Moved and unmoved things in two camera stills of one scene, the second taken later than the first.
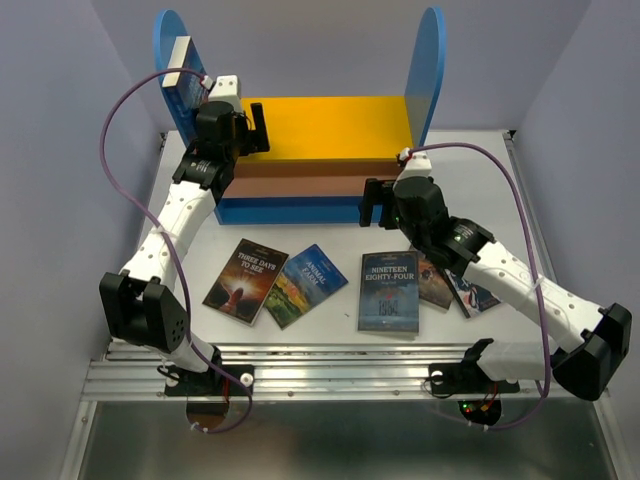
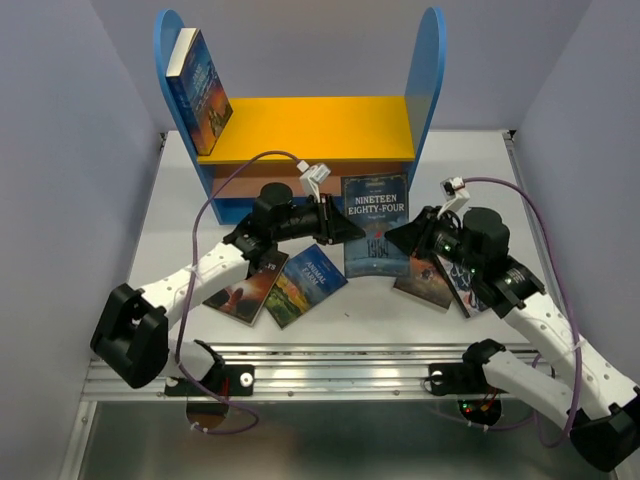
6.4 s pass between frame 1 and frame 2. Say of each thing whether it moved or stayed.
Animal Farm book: stayed
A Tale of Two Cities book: stayed
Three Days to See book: stayed
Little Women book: stayed
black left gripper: moved
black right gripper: moved
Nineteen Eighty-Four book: moved
